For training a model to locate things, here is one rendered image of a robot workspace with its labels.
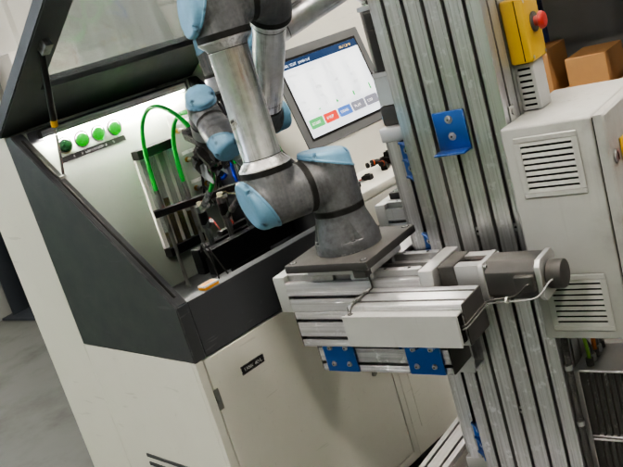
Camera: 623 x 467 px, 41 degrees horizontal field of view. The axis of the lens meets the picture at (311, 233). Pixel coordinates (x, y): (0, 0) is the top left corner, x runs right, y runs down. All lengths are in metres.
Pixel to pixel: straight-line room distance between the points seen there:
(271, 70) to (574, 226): 0.74
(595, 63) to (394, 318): 5.91
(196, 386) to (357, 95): 1.28
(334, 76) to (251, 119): 1.27
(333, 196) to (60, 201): 0.89
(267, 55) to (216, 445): 1.05
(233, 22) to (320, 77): 1.24
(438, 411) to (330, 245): 1.24
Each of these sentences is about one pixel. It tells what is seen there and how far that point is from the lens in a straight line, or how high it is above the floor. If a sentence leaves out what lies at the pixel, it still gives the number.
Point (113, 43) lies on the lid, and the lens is 2.46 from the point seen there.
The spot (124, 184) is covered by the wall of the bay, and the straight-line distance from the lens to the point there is 2.68.
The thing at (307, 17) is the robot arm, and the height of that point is 1.54.
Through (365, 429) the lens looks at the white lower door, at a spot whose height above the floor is 0.30.
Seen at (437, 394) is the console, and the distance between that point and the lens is 2.91.
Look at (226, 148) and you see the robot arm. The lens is 1.98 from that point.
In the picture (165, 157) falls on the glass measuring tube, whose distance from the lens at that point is 2.76.
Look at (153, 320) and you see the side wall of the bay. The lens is 2.25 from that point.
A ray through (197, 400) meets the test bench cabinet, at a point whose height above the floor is 0.68.
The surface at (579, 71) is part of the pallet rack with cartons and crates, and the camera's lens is 7.48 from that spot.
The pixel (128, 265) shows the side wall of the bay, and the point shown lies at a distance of 2.23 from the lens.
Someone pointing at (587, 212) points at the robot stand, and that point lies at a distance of 1.72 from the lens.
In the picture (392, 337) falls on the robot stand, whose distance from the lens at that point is 1.69.
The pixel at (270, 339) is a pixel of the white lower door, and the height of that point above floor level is 0.73.
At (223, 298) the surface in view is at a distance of 2.22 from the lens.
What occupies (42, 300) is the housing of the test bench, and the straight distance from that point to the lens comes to 2.79.
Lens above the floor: 1.57
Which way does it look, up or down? 15 degrees down
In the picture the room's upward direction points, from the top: 17 degrees counter-clockwise
